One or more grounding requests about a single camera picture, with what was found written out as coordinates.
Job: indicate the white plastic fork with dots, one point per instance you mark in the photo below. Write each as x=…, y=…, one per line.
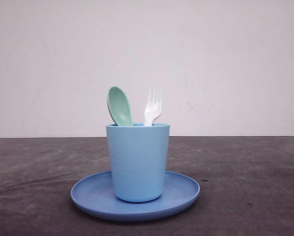
x=153, y=107

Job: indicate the light blue plastic cup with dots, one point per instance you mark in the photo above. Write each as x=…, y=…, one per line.
x=138, y=156

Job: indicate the blue plastic plate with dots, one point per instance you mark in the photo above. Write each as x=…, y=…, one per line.
x=94, y=195

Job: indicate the mint green plastic spoon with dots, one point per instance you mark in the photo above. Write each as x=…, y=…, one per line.
x=119, y=107

